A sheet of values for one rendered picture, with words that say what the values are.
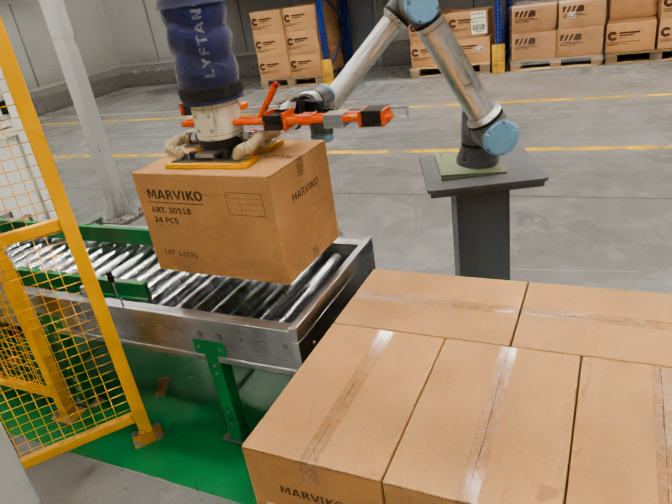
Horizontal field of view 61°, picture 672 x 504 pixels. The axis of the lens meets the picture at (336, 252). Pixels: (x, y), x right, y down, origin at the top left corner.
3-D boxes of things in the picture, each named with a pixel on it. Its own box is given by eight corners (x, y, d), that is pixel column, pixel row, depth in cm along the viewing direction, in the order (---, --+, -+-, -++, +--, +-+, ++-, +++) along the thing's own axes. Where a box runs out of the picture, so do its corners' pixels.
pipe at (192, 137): (166, 158, 208) (161, 142, 205) (206, 138, 228) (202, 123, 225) (245, 157, 194) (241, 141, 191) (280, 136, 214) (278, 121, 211)
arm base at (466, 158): (455, 155, 272) (455, 134, 267) (496, 153, 269) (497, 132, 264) (457, 169, 255) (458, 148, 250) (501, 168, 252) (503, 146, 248)
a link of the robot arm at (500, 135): (510, 131, 247) (420, -25, 213) (528, 143, 232) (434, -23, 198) (480, 152, 250) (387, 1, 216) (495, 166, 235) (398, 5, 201)
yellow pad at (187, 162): (165, 169, 208) (161, 156, 205) (182, 160, 216) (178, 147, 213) (244, 170, 193) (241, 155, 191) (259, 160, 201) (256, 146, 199)
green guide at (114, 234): (-10, 233, 335) (-16, 219, 331) (6, 225, 343) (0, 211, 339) (214, 251, 267) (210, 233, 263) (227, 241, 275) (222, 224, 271)
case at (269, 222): (160, 269, 227) (130, 172, 210) (220, 227, 258) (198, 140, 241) (290, 285, 200) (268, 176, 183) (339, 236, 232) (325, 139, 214)
